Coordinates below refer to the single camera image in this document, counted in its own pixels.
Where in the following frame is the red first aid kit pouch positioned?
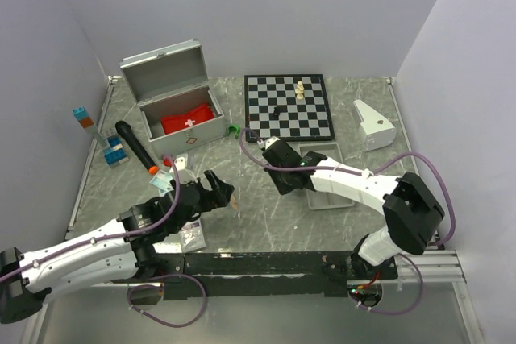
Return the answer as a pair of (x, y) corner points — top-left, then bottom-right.
(160, 103), (214, 135)

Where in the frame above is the metal first aid case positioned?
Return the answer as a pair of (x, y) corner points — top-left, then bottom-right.
(119, 39), (227, 156)

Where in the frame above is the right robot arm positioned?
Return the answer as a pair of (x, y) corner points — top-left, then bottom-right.
(239, 137), (444, 279)

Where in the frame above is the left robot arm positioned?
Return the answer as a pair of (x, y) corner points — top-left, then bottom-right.
(1, 170), (235, 324)

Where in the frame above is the bag of cotton swabs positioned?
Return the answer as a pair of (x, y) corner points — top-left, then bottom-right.
(230, 195), (240, 218)

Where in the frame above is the teal striped wipe packet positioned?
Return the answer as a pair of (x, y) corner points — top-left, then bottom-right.
(150, 170), (173, 196)

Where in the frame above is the white gauze pad packet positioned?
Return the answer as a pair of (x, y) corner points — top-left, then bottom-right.
(179, 219), (206, 253)

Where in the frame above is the green plastic clip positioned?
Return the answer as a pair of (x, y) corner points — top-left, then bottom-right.
(226, 124), (241, 139)

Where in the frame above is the black grey chessboard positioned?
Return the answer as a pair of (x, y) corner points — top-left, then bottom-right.
(243, 74), (335, 143)

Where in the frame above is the grey plastic tray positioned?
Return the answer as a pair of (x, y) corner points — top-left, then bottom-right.
(298, 142), (355, 210)

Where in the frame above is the toy brick tower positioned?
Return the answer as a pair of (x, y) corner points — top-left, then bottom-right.
(73, 106), (129, 168)

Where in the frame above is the white plastic wedge housing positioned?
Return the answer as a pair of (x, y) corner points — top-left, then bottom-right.
(353, 99), (397, 151)

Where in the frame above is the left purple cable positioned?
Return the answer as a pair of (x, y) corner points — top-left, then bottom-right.
(0, 156), (209, 327)

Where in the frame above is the purple cable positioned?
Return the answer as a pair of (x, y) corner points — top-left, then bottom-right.
(239, 126), (459, 316)
(0, 156), (209, 327)

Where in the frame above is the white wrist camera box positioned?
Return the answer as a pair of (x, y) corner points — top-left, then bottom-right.
(174, 154), (197, 184)

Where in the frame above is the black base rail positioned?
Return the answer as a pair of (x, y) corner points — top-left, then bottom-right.
(110, 250), (400, 301)

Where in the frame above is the black microphone orange ring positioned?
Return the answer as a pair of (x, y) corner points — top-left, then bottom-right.
(114, 119), (160, 176)

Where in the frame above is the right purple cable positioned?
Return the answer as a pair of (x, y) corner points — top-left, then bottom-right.
(239, 126), (459, 316)

